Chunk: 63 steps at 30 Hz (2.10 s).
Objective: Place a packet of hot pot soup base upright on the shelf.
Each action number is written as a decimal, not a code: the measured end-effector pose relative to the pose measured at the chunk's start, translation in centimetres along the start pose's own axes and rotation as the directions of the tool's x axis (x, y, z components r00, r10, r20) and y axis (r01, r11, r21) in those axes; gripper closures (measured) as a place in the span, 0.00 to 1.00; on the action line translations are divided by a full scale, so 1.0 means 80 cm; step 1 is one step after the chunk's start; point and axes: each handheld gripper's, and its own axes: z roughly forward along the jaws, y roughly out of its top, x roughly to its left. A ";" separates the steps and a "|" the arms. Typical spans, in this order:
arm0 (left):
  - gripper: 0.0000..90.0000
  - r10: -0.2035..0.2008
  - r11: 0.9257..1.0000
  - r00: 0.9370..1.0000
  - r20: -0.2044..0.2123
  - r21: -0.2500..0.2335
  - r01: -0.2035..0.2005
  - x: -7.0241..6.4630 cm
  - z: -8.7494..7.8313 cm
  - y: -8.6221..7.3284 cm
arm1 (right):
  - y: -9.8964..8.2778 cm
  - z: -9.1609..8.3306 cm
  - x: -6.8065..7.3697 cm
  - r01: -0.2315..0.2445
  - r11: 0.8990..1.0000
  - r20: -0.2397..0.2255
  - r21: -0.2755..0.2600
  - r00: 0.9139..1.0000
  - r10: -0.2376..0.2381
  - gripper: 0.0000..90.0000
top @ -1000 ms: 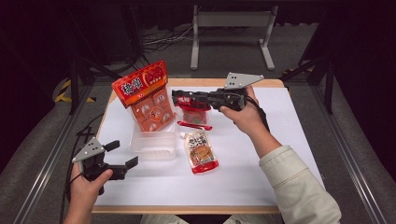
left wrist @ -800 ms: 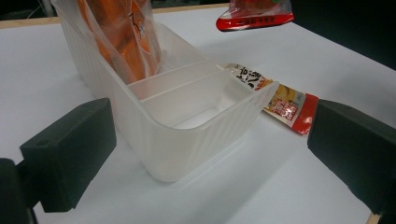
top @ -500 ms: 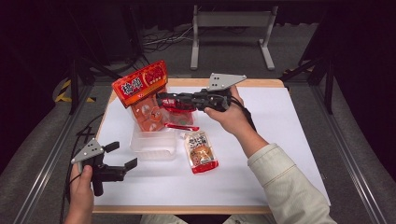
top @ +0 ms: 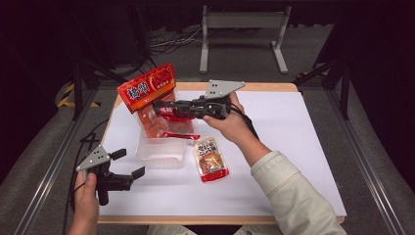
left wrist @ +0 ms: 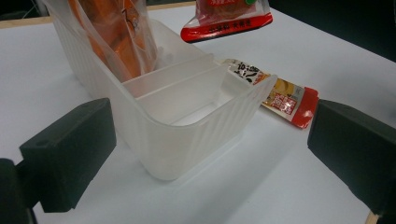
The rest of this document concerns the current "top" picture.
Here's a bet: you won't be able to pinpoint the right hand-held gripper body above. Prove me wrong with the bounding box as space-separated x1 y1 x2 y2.
191 79 247 120

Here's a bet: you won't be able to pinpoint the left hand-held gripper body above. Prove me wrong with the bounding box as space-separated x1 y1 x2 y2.
75 145 135 207

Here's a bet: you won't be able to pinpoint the small red black snack packet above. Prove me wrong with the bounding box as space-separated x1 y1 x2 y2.
160 106 197 133

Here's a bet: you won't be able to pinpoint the translucent plastic container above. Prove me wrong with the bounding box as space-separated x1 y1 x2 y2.
136 128 188 170

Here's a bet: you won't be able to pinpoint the large orange snack packet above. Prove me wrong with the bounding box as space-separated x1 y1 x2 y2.
116 63 202 141

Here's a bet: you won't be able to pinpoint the person's left hand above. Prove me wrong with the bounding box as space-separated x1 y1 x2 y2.
72 171 100 218

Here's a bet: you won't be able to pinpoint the person's right hand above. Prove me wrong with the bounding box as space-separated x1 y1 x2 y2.
202 92 259 145

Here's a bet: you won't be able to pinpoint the white red sauce pouch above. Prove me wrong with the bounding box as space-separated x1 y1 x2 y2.
193 136 230 183

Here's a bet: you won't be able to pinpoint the person's pale trousers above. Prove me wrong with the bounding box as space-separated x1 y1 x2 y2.
146 224 251 235

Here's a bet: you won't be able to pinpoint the white table mat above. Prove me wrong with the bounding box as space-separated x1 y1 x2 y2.
97 90 347 218

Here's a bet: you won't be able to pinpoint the yellow black hazard tape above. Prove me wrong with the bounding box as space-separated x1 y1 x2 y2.
57 82 102 109

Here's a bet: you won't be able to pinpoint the black tripod stand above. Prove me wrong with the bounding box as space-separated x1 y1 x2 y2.
293 58 352 120
68 9 129 121

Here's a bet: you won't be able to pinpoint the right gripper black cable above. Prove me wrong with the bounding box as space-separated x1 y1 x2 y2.
229 102 261 141

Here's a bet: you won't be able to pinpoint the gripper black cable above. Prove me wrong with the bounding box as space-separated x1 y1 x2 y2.
229 102 261 141
62 118 111 235

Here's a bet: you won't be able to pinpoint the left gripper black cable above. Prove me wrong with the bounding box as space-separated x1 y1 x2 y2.
62 118 111 235

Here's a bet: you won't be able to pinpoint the aluminium floor rail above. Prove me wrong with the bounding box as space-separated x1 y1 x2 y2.
13 89 99 235
326 89 407 235

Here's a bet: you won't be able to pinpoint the floor cable bundle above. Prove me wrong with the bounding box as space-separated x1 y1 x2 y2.
148 27 204 56

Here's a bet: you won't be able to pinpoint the white metal stand frame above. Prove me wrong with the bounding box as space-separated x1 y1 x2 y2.
199 4 293 74

